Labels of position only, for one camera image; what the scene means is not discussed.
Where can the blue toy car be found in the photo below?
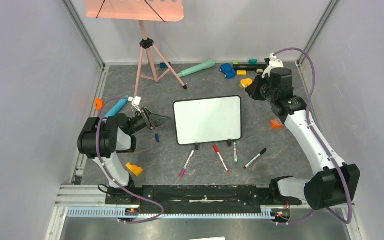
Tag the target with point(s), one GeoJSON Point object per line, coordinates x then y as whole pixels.
{"type": "Point", "coordinates": [227, 71]}

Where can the black framed whiteboard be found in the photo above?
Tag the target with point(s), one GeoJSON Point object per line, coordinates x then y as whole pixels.
{"type": "Point", "coordinates": [208, 120]}

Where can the green whiteboard marker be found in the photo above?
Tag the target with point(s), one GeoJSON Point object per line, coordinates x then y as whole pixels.
{"type": "Point", "coordinates": [235, 152]}

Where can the red whiteboard marker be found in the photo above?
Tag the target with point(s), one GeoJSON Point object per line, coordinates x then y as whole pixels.
{"type": "Point", "coordinates": [220, 157]}

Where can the small orange block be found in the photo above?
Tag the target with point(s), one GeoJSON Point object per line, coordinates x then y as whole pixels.
{"type": "Point", "coordinates": [99, 103]}

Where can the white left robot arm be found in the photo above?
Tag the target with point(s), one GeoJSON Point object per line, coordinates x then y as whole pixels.
{"type": "Point", "coordinates": [102, 139]}

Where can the black whiteboard marker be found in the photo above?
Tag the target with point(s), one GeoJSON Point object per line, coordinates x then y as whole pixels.
{"type": "Point", "coordinates": [262, 152]}

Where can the orange semicircle block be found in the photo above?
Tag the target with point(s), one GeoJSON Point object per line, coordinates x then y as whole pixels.
{"type": "Point", "coordinates": [276, 123]}

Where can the teal block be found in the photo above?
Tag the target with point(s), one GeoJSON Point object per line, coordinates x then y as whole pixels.
{"type": "Point", "coordinates": [252, 61]}

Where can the pink music stand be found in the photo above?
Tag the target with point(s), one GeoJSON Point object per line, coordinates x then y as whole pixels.
{"type": "Point", "coordinates": [166, 11]}

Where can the dark blue block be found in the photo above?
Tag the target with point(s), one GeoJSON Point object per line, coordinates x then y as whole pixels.
{"type": "Point", "coordinates": [163, 65]}

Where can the black silver microphone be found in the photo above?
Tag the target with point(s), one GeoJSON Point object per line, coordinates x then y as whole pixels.
{"type": "Point", "coordinates": [249, 67]}

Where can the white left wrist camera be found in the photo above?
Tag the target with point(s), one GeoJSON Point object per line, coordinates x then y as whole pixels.
{"type": "Point", "coordinates": [135, 102]}

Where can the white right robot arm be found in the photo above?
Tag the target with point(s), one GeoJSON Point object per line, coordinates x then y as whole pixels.
{"type": "Point", "coordinates": [334, 182]}

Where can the yellow rectangular block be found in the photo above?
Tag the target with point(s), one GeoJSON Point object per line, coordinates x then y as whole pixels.
{"type": "Point", "coordinates": [241, 72]}

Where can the yellow oval block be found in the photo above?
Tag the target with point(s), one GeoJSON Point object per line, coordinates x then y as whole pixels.
{"type": "Point", "coordinates": [246, 82]}

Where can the beige wooden cube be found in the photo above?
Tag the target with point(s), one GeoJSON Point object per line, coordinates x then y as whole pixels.
{"type": "Point", "coordinates": [259, 71]}

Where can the mint green toy microphone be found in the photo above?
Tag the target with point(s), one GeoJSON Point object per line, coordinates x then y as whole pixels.
{"type": "Point", "coordinates": [197, 68]}

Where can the purple whiteboard marker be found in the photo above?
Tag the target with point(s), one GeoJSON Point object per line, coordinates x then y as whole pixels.
{"type": "Point", "coordinates": [186, 164]}

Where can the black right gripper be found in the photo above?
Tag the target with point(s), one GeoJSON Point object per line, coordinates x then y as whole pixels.
{"type": "Point", "coordinates": [254, 91]}

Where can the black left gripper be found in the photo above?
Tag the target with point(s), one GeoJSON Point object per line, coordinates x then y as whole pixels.
{"type": "Point", "coordinates": [152, 120]}

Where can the orange stair block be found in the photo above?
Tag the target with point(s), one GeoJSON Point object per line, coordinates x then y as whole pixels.
{"type": "Point", "coordinates": [134, 169]}

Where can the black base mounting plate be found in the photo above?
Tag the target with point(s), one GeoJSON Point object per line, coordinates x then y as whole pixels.
{"type": "Point", "coordinates": [199, 199]}

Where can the blue toy microphone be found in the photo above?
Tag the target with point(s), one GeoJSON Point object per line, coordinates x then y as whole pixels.
{"type": "Point", "coordinates": [117, 107]}

